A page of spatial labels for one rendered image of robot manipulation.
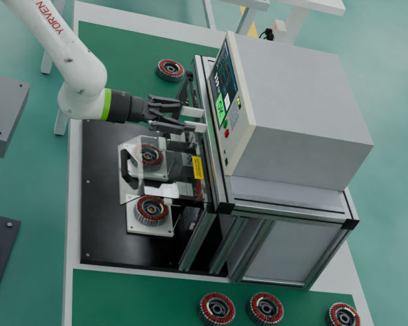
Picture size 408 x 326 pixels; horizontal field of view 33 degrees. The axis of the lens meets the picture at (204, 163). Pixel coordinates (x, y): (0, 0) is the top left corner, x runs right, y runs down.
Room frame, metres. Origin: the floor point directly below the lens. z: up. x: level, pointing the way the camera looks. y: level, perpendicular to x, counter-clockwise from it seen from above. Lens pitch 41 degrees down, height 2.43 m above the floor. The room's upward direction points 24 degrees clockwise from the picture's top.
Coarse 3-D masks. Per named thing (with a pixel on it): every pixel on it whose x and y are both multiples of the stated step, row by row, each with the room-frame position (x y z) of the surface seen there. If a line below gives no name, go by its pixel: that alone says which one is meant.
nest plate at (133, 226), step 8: (136, 200) 1.58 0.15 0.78; (128, 208) 1.53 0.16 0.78; (168, 208) 1.60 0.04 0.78; (128, 216) 1.50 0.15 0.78; (168, 216) 1.57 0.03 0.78; (128, 224) 1.46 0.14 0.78; (136, 224) 1.48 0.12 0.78; (168, 224) 1.53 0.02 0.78; (136, 232) 1.45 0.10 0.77; (144, 232) 1.47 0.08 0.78; (152, 232) 1.48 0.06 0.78; (160, 232) 1.49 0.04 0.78; (168, 232) 1.50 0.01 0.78
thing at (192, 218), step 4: (188, 208) 1.60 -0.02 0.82; (192, 208) 1.61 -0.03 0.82; (184, 212) 1.61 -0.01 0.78; (188, 212) 1.58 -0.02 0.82; (192, 212) 1.59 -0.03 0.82; (196, 212) 1.60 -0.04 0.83; (200, 212) 1.60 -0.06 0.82; (184, 216) 1.60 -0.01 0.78; (188, 216) 1.57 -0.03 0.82; (192, 216) 1.57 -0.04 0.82; (200, 216) 1.59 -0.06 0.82; (184, 220) 1.59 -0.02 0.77; (188, 220) 1.56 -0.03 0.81; (192, 220) 1.56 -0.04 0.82; (196, 220) 1.56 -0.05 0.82; (188, 224) 1.56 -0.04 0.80; (196, 224) 1.57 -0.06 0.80; (188, 228) 1.56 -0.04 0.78
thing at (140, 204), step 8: (144, 200) 1.56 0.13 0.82; (152, 200) 1.57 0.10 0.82; (160, 200) 1.58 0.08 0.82; (136, 208) 1.51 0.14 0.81; (144, 208) 1.54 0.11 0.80; (160, 208) 1.56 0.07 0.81; (136, 216) 1.50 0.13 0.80; (144, 216) 1.50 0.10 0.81; (152, 216) 1.51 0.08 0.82; (160, 216) 1.52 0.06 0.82; (144, 224) 1.49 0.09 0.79; (152, 224) 1.49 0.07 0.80; (160, 224) 1.51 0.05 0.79
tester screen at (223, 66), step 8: (224, 48) 1.86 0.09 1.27; (224, 56) 1.84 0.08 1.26; (216, 64) 1.87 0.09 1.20; (224, 64) 1.81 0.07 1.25; (224, 72) 1.79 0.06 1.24; (224, 80) 1.76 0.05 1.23; (232, 80) 1.71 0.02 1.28; (216, 88) 1.79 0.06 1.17; (232, 88) 1.68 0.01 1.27; (232, 96) 1.66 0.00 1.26; (224, 104) 1.69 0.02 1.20; (216, 112) 1.72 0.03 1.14
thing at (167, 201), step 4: (164, 200) 1.53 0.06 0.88; (168, 200) 1.54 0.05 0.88; (172, 200) 1.54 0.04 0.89; (176, 200) 1.53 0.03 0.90; (180, 200) 1.54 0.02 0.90; (168, 204) 1.53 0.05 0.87; (172, 204) 1.53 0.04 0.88; (176, 204) 1.53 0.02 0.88; (180, 204) 1.54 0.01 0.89; (184, 204) 1.54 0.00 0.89; (188, 204) 1.55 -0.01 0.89; (192, 204) 1.55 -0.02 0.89; (196, 204) 1.56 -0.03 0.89; (200, 204) 1.56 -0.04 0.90; (212, 204) 1.59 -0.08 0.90; (196, 208) 1.60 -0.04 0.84; (200, 208) 1.57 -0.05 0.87; (196, 216) 1.57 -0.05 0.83
